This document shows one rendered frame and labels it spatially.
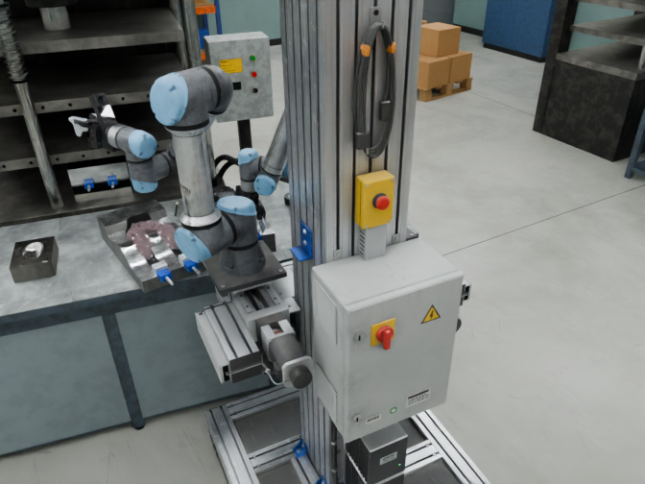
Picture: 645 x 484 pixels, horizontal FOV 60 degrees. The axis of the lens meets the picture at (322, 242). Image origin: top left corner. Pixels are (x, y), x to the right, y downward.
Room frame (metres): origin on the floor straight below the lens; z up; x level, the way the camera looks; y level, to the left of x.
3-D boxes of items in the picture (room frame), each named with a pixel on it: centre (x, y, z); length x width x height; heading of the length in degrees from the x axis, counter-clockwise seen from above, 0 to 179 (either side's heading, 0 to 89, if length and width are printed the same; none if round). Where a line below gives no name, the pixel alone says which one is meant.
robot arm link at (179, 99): (1.41, 0.35, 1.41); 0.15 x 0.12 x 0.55; 141
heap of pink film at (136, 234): (1.96, 0.70, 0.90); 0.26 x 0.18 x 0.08; 36
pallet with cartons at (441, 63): (7.08, -1.19, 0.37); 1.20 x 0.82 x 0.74; 36
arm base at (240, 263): (1.52, 0.26, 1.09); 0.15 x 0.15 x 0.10
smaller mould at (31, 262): (1.88, 1.15, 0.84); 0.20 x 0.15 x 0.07; 18
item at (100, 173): (2.74, 1.16, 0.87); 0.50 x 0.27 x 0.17; 18
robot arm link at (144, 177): (1.59, 0.54, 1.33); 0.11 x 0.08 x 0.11; 141
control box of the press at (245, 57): (2.88, 0.41, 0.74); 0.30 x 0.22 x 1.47; 108
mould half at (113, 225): (1.96, 0.71, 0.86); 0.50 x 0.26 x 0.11; 36
